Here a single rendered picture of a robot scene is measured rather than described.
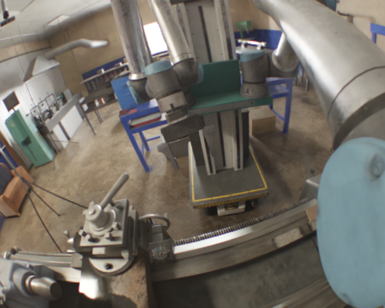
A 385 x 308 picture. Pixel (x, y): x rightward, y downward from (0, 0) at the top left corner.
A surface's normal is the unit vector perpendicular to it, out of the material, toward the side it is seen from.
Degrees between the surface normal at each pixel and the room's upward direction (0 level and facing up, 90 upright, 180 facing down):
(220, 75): 90
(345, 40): 34
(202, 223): 0
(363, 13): 90
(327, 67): 69
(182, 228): 0
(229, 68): 90
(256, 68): 90
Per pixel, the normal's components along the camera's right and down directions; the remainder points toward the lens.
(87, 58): 0.18, 0.61
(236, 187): -0.19, -0.75
